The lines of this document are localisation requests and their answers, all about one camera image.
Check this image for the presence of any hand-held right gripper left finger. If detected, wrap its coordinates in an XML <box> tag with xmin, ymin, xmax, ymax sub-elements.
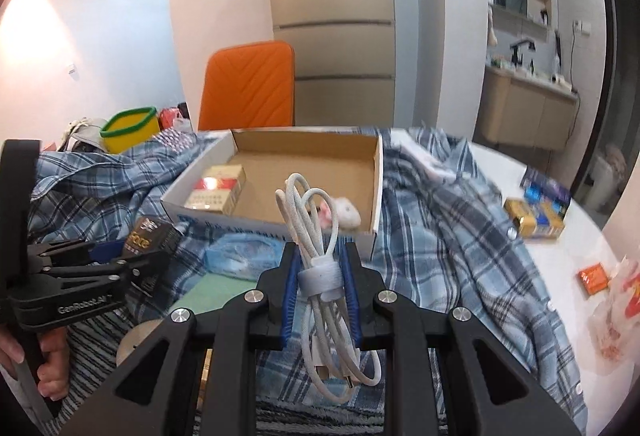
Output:
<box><xmin>59</xmin><ymin>240</ymin><xmax>301</xmax><ymax>436</ymax></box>

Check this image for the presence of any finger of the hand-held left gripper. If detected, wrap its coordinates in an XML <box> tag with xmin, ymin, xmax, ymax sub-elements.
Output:
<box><xmin>27</xmin><ymin>239</ymin><xmax>127</xmax><ymax>269</ymax></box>
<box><xmin>47</xmin><ymin>252</ymin><xmax>172</xmax><ymax>298</ymax></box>

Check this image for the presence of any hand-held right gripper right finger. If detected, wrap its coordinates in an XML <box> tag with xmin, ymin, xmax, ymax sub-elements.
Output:
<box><xmin>340</xmin><ymin>243</ymin><xmax>583</xmax><ymax>436</ymax></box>

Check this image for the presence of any blue face mask pack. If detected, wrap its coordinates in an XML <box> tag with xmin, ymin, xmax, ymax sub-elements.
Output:
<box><xmin>204</xmin><ymin>233</ymin><xmax>292</xmax><ymax>278</ymax></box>

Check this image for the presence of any white charging cable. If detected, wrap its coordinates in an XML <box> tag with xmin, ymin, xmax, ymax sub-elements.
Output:
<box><xmin>275</xmin><ymin>173</ymin><xmax>384</xmax><ymax>405</ymax></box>

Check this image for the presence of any small black box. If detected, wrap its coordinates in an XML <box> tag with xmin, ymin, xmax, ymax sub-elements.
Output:
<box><xmin>125</xmin><ymin>215</ymin><xmax>184</xmax><ymax>298</ymax></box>

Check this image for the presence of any pale green pad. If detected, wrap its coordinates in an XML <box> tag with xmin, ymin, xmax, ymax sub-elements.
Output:
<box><xmin>170</xmin><ymin>273</ymin><xmax>259</xmax><ymax>315</ymax></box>

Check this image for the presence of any small white pink plush toy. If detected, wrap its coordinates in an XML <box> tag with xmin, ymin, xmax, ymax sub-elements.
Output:
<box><xmin>320</xmin><ymin>197</ymin><xmax>362</xmax><ymax>232</ymax></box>

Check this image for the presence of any red gold cigarette pack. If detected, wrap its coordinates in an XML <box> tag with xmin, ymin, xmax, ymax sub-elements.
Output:
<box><xmin>184</xmin><ymin>165</ymin><xmax>248</xmax><ymax>216</ymax></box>

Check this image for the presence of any cardboard box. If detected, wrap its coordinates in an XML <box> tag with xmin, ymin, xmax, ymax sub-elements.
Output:
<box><xmin>161</xmin><ymin>127</ymin><xmax>385</xmax><ymax>262</ymax></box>

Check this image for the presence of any yellow blue cigarette pack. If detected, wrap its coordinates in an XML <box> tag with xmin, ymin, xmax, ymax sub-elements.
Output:
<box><xmin>502</xmin><ymin>197</ymin><xmax>566</xmax><ymax>240</ymax></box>

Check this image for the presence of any person's left hand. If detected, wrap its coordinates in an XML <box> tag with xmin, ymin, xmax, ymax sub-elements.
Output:
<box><xmin>0</xmin><ymin>326</ymin><xmax>69</xmax><ymax>401</ymax></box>

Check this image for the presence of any blue plaid shirt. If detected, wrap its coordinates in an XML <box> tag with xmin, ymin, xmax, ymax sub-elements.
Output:
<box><xmin>27</xmin><ymin>126</ymin><xmax>584</xmax><ymax>417</ymax></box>

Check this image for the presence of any beige cloth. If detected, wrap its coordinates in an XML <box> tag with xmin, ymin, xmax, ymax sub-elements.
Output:
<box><xmin>62</xmin><ymin>117</ymin><xmax>109</xmax><ymax>152</ymax></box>

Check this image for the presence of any yellow basket with green rim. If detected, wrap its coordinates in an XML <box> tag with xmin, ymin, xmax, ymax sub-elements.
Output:
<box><xmin>99</xmin><ymin>107</ymin><xmax>159</xmax><ymax>155</ymax></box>

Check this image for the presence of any floral patterned cloth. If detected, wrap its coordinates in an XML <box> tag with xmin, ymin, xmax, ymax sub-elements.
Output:
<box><xmin>159</xmin><ymin>129</ymin><xmax>202</xmax><ymax>150</ymax></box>

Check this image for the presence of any red bag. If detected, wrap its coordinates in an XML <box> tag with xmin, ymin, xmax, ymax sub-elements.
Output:
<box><xmin>159</xmin><ymin>108</ymin><xmax>184</xmax><ymax>132</ymax></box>

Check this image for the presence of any orange chair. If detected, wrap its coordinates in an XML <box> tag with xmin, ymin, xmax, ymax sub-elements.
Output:
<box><xmin>198</xmin><ymin>41</ymin><xmax>295</xmax><ymax>132</ymax></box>

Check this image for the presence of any blue foil packet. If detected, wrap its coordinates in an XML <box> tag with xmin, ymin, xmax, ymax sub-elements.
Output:
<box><xmin>520</xmin><ymin>165</ymin><xmax>572</xmax><ymax>218</ymax></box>

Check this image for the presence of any small orange box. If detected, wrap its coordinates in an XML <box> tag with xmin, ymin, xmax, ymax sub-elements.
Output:
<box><xmin>578</xmin><ymin>265</ymin><xmax>611</xmax><ymax>296</ymax></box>

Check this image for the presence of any beige vanity cabinet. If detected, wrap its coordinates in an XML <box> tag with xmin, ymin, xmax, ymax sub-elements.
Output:
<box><xmin>472</xmin><ymin>66</ymin><xmax>581</xmax><ymax>152</ymax></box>

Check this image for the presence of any white bin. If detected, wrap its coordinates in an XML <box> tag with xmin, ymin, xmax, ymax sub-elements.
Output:
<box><xmin>582</xmin><ymin>143</ymin><xmax>627</xmax><ymax>213</ymax></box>

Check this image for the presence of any beige refrigerator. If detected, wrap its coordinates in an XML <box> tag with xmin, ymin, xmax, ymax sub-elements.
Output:
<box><xmin>264</xmin><ymin>0</ymin><xmax>397</xmax><ymax>128</ymax></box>

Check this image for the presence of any black faucet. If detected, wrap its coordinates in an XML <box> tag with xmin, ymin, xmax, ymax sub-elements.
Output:
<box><xmin>509</xmin><ymin>39</ymin><xmax>537</xmax><ymax>70</ymax></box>

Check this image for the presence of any dark door frame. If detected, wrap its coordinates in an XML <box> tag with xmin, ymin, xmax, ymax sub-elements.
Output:
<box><xmin>570</xmin><ymin>0</ymin><xmax>637</xmax><ymax>208</ymax></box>

